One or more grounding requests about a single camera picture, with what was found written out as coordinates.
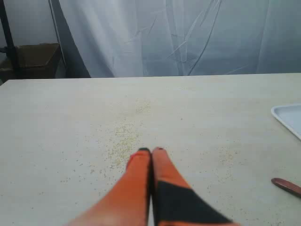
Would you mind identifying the white backdrop curtain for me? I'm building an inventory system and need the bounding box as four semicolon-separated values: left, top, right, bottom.
49;0;301;78

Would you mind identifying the white plastic tray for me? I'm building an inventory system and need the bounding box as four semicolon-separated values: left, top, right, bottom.
271;104;301;140

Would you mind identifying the brown cardboard box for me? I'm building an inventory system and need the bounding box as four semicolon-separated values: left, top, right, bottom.
0;43;62;82

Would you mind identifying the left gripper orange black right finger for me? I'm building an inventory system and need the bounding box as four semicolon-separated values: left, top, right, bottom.
152;147;238;226

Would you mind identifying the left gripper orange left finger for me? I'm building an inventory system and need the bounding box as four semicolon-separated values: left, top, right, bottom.
67;148;151;226

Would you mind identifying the dark red wooden spoon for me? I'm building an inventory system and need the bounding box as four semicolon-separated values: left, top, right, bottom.
271;178;301;198

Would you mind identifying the black metal stand pole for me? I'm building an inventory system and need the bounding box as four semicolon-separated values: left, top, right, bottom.
0;0;21;79

